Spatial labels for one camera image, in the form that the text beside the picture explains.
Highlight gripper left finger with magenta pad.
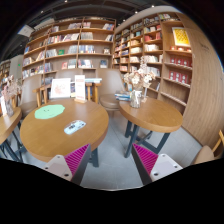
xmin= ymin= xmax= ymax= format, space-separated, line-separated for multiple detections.
xmin=43 ymin=144 xmax=91 ymax=185

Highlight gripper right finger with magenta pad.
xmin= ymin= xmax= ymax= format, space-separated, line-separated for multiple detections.
xmin=132 ymin=144 xmax=182 ymax=185

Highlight green round mouse pad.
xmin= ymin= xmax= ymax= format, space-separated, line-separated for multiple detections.
xmin=34 ymin=104 xmax=65 ymax=119

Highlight round wooden centre table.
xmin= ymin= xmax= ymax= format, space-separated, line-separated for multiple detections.
xmin=20 ymin=99 xmax=109 ymax=167

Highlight round wooden table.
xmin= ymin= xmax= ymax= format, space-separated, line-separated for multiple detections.
xmin=119 ymin=98 xmax=183 ymax=157
xmin=20 ymin=99 xmax=109 ymax=167
xmin=0 ymin=106 xmax=23 ymax=163

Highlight round wooden right table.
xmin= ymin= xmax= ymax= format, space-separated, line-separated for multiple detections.
xmin=119 ymin=98 xmax=183 ymax=157

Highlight wooden chair right edge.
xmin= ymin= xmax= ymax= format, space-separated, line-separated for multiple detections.
xmin=192 ymin=131 xmax=224 ymax=164

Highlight stack of books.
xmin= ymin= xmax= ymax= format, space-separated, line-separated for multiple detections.
xmin=115 ymin=91 xmax=130 ymax=101

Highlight round wooden left table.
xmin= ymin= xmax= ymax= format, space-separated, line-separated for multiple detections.
xmin=0 ymin=106 xmax=23 ymax=163

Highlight white picture sign board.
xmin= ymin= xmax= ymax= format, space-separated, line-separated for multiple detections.
xmin=51 ymin=78 xmax=71 ymax=98

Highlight beige padded chair left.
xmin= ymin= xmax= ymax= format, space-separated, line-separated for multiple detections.
xmin=19 ymin=74 xmax=42 ymax=118

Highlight beige padded chair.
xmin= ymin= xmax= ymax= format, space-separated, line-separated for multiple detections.
xmin=96 ymin=68 xmax=125 ymax=111
xmin=19 ymin=74 xmax=42 ymax=118

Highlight tall white menu stand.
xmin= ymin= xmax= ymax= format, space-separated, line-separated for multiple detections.
xmin=75 ymin=75 xmax=86 ymax=102

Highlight glass vase with flowers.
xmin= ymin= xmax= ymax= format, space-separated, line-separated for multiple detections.
xmin=124 ymin=56 xmax=156 ymax=108

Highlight beige padded chair centre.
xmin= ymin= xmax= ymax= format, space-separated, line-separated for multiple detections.
xmin=96 ymin=68 xmax=125 ymax=111

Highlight left vase with flowers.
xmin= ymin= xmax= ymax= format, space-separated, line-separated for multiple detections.
xmin=1 ymin=75 xmax=21 ymax=117

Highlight left wooden bookshelf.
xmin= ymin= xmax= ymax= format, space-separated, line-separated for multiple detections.
xmin=22 ymin=17 xmax=116 ymax=81

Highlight wooden bookshelf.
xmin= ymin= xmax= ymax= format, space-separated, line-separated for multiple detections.
xmin=113 ymin=12 xmax=193 ymax=113
xmin=22 ymin=17 xmax=116 ymax=81

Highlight right wooden bookshelf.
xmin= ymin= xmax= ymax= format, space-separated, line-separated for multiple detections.
xmin=113 ymin=12 xmax=193 ymax=113

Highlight yellow framed picture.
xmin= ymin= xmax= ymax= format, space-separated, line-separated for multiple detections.
xmin=172 ymin=27 xmax=190 ymax=47

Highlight wooden bench frame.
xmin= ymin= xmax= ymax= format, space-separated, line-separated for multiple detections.
xmin=32 ymin=82 xmax=102 ymax=106

